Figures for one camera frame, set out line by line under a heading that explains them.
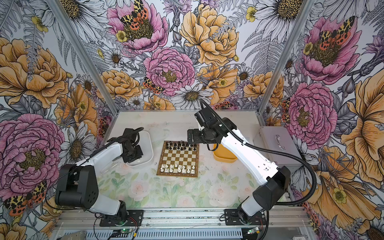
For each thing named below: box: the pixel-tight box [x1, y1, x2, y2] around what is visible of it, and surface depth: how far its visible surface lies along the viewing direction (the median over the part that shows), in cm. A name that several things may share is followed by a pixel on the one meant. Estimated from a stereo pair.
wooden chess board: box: [156, 140, 200, 178], surface depth 96 cm
